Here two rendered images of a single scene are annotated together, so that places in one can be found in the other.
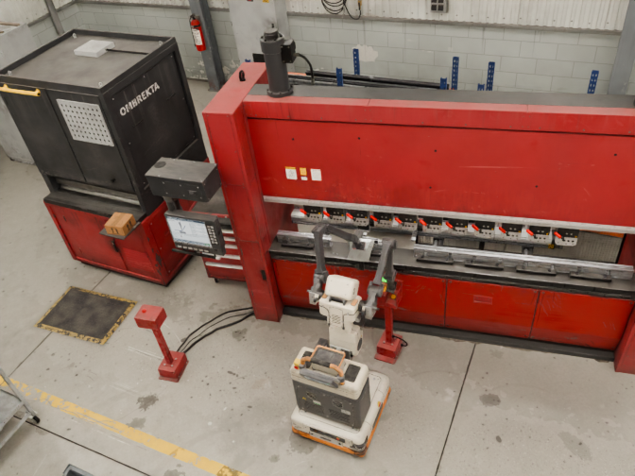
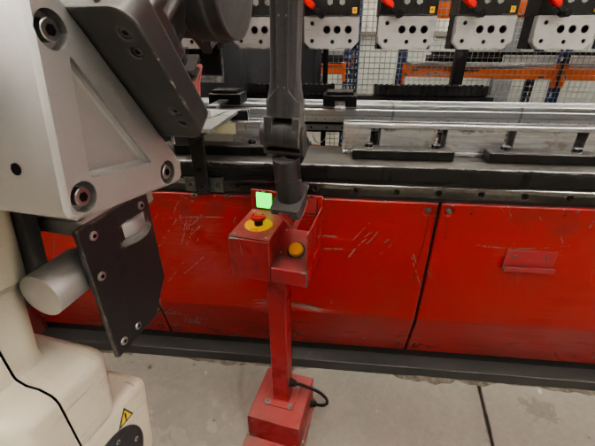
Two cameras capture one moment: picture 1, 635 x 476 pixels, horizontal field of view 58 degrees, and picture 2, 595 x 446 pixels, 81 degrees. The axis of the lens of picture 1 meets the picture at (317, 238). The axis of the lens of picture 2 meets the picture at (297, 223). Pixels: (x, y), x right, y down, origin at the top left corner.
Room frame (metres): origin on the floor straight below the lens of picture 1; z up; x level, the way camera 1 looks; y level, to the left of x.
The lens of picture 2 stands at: (2.53, -0.37, 1.20)
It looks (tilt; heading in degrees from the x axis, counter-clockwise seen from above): 28 degrees down; 345
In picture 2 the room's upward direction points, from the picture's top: straight up
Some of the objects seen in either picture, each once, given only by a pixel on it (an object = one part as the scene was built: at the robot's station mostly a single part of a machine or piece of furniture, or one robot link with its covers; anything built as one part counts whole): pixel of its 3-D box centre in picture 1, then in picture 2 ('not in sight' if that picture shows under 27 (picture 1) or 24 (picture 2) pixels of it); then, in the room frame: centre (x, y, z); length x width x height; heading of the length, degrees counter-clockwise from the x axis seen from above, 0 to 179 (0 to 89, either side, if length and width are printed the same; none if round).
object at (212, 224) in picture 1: (197, 230); not in sight; (3.61, 0.94, 1.42); 0.45 x 0.12 x 0.36; 65
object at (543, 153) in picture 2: (484, 264); (538, 157); (3.31, -1.32, 0.89); 0.30 x 0.05 x 0.03; 69
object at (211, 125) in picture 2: (360, 249); (195, 119); (3.58, -0.35, 1.00); 0.26 x 0.18 x 0.01; 159
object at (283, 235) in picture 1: (304, 238); not in sight; (3.91, 0.11, 0.92); 0.50 x 0.06 x 0.10; 69
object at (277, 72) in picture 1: (285, 60); not in sight; (4.03, 0.05, 2.53); 0.33 x 0.25 x 0.47; 69
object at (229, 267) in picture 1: (231, 238); not in sight; (4.58, 0.88, 0.50); 0.50 x 0.50 x 1.00; 69
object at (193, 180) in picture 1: (194, 212); not in sight; (3.71, 0.95, 1.53); 0.51 x 0.25 x 0.85; 65
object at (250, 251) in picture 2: (387, 292); (277, 235); (3.29, -0.52, 0.75); 0.20 x 0.16 x 0.18; 59
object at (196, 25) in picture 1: (197, 31); not in sight; (9.04, 1.42, 1.04); 0.18 x 0.17 x 0.56; 61
